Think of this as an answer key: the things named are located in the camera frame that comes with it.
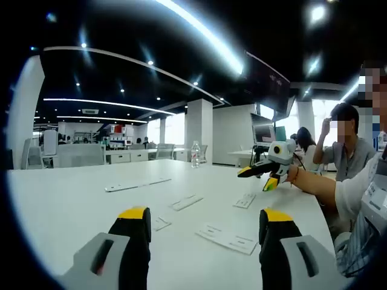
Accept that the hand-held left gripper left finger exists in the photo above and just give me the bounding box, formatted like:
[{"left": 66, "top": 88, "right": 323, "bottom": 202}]
[{"left": 57, "top": 206, "right": 152, "bottom": 290}]

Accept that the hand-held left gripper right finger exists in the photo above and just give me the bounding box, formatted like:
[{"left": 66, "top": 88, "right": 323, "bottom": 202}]
[{"left": 259, "top": 207, "right": 354, "bottom": 290}]

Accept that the small white socket holder cover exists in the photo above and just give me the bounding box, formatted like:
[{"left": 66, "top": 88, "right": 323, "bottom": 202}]
[{"left": 152, "top": 215, "right": 172, "bottom": 232}]

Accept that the wide white socket holder plate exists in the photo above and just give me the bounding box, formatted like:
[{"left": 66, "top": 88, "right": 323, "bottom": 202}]
[{"left": 195, "top": 222, "right": 258, "bottom": 256}]

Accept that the long white socket holder strip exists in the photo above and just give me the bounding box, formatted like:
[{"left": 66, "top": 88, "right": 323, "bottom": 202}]
[{"left": 104, "top": 177, "right": 172, "bottom": 193}]

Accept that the person's right hand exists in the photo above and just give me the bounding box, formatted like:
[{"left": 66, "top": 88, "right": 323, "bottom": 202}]
[{"left": 284, "top": 164, "right": 300, "bottom": 185}]

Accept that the white office table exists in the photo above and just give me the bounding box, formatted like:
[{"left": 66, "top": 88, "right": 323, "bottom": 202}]
[{"left": 227, "top": 149, "right": 270, "bottom": 167}]

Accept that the computer monitor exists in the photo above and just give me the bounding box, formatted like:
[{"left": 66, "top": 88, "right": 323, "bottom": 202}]
[{"left": 252, "top": 123, "right": 277, "bottom": 146}]

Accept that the clear water bottle red label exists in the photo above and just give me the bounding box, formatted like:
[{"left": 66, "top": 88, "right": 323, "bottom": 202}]
[{"left": 190, "top": 140, "right": 201, "bottom": 169}]

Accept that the dark hanging screen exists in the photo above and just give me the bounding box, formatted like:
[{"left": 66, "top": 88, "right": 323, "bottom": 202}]
[{"left": 245, "top": 50, "right": 291, "bottom": 113}]

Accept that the person's white shirt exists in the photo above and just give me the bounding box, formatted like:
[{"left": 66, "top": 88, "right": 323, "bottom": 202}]
[{"left": 334, "top": 152, "right": 387, "bottom": 230}]

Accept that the person's striped clothing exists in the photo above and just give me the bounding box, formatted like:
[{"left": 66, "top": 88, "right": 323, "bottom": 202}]
[{"left": 334, "top": 208, "right": 387, "bottom": 279}]

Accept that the row of white cabinets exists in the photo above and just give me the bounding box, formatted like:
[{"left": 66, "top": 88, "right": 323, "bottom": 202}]
[{"left": 104, "top": 147, "right": 192, "bottom": 164}]

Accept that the grey chest device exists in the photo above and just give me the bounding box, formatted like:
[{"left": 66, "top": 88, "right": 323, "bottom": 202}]
[{"left": 361, "top": 173, "right": 387, "bottom": 234}]

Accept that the shelf with red boxes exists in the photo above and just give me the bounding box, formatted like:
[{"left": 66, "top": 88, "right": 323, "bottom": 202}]
[{"left": 108, "top": 123, "right": 134, "bottom": 150}]

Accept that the white standing appliance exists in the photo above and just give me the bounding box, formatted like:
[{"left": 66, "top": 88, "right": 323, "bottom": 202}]
[{"left": 42, "top": 129, "right": 59, "bottom": 157}]

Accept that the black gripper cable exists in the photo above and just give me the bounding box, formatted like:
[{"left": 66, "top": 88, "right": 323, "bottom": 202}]
[{"left": 291, "top": 152, "right": 307, "bottom": 170}]

